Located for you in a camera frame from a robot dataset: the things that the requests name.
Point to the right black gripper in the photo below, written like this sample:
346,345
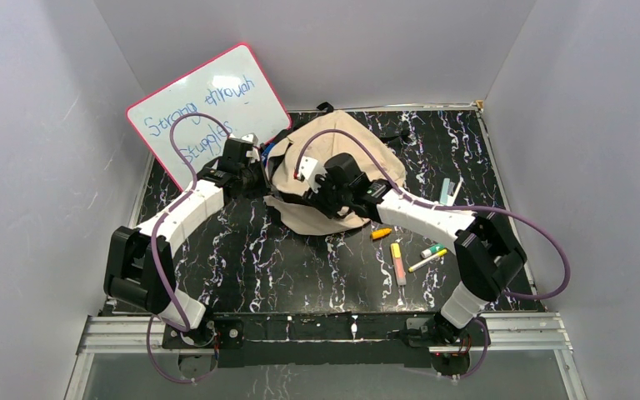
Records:
315,197

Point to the light blue eraser box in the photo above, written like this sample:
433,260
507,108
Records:
449,191

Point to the orange highlighter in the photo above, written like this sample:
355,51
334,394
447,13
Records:
380,233

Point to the green white glue stick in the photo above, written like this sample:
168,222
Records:
436,248

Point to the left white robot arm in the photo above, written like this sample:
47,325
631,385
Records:
140,269

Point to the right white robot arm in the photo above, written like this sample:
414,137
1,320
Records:
488,254

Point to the yellow pink highlighter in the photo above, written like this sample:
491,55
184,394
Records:
397,260

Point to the black base frame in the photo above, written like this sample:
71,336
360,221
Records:
405,339

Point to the yellow white pen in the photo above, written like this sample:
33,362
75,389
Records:
424,262

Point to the pink framed whiteboard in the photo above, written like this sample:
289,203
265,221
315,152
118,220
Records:
186,123

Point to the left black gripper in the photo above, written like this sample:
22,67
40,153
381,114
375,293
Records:
259,167

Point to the beige backpack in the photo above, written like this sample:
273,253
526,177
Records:
322,138

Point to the aluminium rail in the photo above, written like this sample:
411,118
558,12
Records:
509,331

